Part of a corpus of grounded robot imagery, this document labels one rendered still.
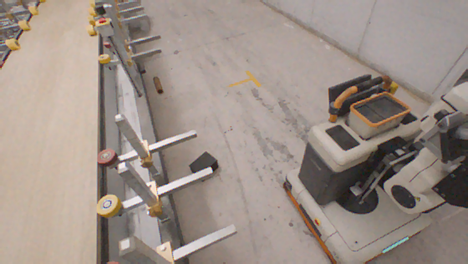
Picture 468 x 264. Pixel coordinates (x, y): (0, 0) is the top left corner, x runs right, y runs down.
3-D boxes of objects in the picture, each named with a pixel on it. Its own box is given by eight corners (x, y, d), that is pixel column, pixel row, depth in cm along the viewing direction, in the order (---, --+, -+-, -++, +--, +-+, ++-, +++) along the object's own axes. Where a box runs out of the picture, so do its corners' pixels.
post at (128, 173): (172, 216, 104) (127, 159, 69) (173, 223, 102) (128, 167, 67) (165, 220, 104) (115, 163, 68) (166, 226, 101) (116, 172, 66)
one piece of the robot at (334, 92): (322, 130, 119) (318, 90, 110) (373, 109, 126) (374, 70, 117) (338, 137, 109) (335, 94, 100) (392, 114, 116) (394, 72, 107)
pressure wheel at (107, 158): (117, 178, 103) (104, 165, 95) (105, 172, 106) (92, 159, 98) (129, 165, 108) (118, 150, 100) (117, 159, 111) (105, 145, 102)
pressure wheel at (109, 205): (109, 227, 88) (94, 216, 79) (111, 209, 93) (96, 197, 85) (129, 220, 89) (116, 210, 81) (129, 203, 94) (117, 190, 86)
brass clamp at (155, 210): (160, 185, 97) (155, 180, 93) (165, 213, 88) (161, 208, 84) (145, 190, 95) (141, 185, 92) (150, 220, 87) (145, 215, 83)
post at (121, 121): (162, 175, 121) (122, 112, 85) (164, 180, 119) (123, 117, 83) (156, 178, 120) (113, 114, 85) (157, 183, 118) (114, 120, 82)
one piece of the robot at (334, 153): (292, 184, 161) (313, 94, 99) (353, 157, 172) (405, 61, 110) (322, 227, 140) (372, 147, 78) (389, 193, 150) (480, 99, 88)
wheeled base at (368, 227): (280, 186, 175) (282, 170, 157) (345, 157, 188) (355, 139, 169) (338, 279, 132) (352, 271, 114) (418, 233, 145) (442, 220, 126)
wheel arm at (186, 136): (195, 134, 115) (194, 128, 112) (198, 138, 113) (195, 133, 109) (110, 165, 106) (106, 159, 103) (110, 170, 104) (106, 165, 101)
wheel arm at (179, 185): (211, 170, 99) (210, 165, 96) (214, 177, 97) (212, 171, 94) (113, 211, 90) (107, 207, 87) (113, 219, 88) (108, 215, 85)
